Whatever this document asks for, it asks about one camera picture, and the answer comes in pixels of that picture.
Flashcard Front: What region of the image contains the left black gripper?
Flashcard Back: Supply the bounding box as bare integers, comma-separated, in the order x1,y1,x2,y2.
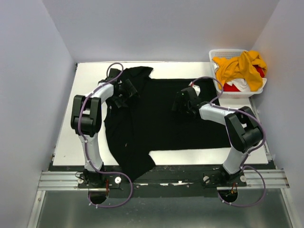
112,80,139,108

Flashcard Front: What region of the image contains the black t-shirt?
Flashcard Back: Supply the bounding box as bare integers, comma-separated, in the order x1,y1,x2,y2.
104,66,230,181

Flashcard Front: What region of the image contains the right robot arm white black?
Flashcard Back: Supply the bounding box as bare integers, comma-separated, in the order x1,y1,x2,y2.
172,86,265,186

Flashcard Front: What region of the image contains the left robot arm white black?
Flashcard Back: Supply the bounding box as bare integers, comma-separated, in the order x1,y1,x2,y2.
70,67,137,188

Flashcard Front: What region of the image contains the red t-shirt in basket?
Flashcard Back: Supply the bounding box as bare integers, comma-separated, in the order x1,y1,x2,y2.
224,65,267,93

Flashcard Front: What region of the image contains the yellow t-shirt in basket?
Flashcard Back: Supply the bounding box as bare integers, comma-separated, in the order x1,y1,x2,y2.
211,50,267,92

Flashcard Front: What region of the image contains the white t-shirt in basket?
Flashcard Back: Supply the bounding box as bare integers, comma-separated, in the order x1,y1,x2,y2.
212,59,251,92

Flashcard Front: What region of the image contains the white plastic laundry basket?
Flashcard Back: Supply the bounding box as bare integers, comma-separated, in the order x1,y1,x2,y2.
209,49,263,98

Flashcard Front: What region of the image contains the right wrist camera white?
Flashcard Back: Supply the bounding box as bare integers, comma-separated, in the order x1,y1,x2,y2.
191,84,200,96

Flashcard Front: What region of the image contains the black mounting base plate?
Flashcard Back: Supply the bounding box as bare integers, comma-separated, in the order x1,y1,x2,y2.
48,165,246,199

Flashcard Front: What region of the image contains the aluminium rail frame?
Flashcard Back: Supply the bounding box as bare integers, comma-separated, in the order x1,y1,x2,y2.
26,97,295,228

